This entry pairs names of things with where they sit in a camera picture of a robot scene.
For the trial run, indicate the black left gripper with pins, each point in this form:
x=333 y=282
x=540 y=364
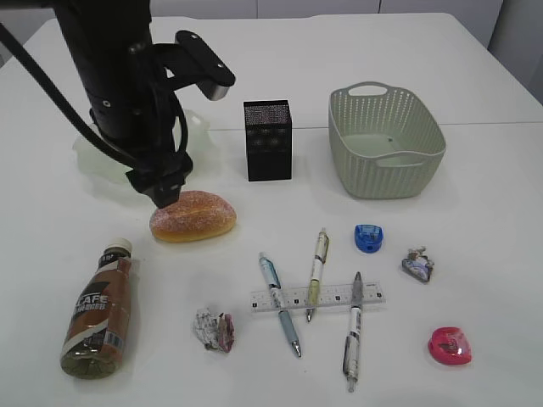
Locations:
x=165 y=178

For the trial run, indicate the sugared bread bun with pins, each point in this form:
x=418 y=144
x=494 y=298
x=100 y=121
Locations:
x=196 y=215

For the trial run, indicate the paper ball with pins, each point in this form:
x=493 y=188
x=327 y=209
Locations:
x=215 y=332
x=418 y=265

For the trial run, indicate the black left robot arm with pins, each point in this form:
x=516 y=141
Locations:
x=133 y=109

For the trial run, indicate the green wavy glass plate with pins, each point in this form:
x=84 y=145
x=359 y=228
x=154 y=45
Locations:
x=103 y=171

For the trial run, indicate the black mesh pen holder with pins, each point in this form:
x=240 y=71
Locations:
x=268 y=140

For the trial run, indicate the blue grip pen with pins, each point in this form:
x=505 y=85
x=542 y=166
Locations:
x=275 y=289

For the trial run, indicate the yellow grip pen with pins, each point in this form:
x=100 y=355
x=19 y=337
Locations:
x=319 y=260

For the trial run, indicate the blue pencil sharpener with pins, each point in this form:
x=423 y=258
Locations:
x=368 y=238

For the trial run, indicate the green plastic basket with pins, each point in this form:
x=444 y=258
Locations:
x=384 y=141

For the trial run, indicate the grey white pen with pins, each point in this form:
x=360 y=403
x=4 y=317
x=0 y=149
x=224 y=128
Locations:
x=350 y=367

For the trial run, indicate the pink pencil sharpener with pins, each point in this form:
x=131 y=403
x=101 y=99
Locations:
x=449 y=346

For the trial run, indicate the brown coffee bottle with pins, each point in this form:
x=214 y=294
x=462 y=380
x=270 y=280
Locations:
x=96 y=336

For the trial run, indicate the clear plastic ruler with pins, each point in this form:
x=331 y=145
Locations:
x=330 y=296

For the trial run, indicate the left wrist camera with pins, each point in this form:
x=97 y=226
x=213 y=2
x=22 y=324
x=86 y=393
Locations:
x=193 y=62

